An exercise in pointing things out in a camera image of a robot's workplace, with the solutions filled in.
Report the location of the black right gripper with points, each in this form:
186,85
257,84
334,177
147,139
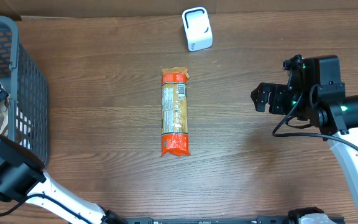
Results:
276,91

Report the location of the beige brown snack pouch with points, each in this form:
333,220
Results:
4,111

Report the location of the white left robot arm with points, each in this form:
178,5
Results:
23,178

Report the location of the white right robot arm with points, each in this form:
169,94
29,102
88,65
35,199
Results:
314,104

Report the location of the white barcode scanner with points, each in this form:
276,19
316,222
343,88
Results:
197,28

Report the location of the grey plastic mesh basket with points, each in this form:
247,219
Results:
27,117

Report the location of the orange spaghetti pasta packet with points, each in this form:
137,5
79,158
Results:
174,132

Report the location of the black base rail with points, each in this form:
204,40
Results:
258,220

